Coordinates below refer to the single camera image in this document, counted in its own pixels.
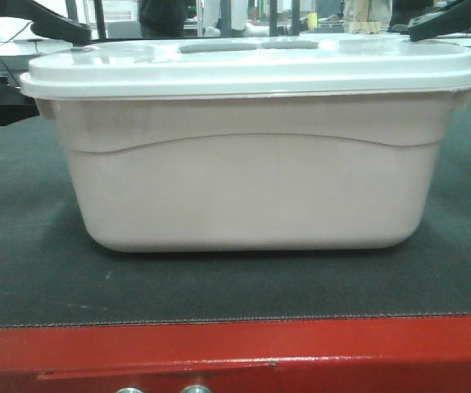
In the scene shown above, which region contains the person in black clothes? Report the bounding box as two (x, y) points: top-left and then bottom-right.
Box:
(138, 0), (188, 39)

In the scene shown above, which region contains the white plastic storage bin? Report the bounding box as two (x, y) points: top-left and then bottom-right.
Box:
(20, 34), (471, 252)

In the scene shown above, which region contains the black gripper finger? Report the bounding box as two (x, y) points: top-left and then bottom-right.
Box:
(408, 0), (471, 42)

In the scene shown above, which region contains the yellow cup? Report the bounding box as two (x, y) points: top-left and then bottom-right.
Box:
(306, 12), (318, 29)

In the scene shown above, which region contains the red metal cart edge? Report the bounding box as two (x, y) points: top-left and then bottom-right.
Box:
(0, 316), (471, 392)

